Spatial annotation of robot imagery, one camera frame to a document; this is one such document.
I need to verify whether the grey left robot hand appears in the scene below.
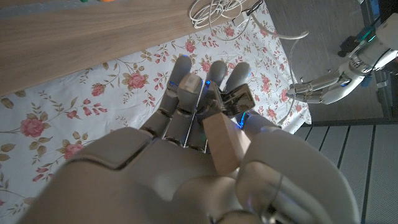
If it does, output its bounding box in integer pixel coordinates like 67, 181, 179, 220
286, 58, 364, 105

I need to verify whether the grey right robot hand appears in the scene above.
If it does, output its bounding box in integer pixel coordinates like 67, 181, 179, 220
18, 55, 361, 224

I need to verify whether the white Ethernet cable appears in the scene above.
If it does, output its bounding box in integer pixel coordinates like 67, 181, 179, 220
188, 0, 310, 125

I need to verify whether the floral backdrop cloth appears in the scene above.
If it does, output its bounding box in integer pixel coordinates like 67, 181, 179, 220
0, 0, 312, 224

